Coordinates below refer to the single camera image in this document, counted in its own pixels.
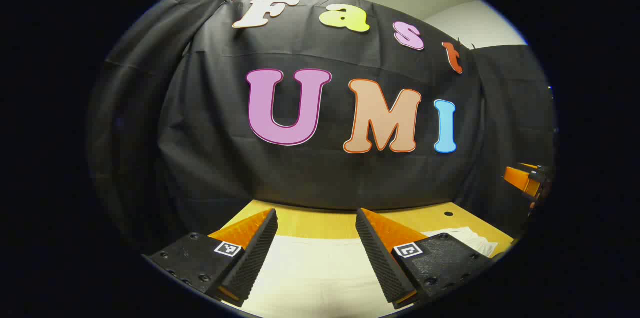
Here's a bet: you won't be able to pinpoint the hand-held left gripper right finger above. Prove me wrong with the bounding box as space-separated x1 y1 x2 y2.
355 208 496 310

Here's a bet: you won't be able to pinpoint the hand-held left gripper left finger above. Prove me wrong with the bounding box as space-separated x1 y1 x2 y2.
142 208 279 307

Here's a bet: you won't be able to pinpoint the white jeans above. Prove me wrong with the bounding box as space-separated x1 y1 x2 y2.
222 226 499 318

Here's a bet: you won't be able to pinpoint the black backdrop cloth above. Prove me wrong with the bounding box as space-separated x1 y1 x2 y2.
86 0 558 258

